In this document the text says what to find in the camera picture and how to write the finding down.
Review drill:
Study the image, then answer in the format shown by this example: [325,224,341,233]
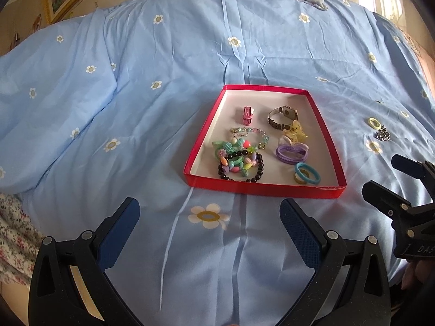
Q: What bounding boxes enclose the pastel clear bead bracelet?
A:
[229,126,271,150]

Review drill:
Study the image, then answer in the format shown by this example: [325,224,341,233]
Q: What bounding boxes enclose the floral patterned cloth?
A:
[0,193,46,287]

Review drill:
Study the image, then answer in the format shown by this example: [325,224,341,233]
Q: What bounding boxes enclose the person's right hand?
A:
[401,261,435,299]

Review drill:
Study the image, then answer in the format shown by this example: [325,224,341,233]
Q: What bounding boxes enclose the black bead bracelet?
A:
[217,152,265,183]

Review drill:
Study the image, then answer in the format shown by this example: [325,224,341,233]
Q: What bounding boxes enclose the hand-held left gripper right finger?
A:
[279,198,391,326]

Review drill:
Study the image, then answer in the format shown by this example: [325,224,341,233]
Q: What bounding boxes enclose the gold wristwatch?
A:
[267,105,300,131]

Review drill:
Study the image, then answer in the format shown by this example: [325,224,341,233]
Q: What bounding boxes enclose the blue hair tie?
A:
[294,162,322,187]

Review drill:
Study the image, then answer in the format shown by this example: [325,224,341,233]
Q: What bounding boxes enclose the purple hair tie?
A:
[275,143,310,164]

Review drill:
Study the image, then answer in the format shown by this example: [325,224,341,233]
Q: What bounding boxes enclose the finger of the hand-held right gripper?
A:
[391,154,435,201]
[361,181,414,223]

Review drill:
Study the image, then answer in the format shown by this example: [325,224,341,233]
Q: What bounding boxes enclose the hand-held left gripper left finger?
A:
[29,197,141,326]

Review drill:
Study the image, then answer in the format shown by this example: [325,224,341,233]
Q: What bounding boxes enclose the red cardboard box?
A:
[184,84,347,200]

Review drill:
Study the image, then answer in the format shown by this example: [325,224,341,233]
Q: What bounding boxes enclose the colorful bead bracelet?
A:
[217,149,259,174]

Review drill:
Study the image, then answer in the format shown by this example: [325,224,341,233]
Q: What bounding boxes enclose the green hair tie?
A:
[211,137,247,158]

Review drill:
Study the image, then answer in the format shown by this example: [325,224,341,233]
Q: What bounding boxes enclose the blue floral bedsheet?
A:
[0,0,435,326]

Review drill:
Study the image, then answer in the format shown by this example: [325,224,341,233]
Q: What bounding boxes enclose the yellow bow hair clip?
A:
[285,120,309,142]

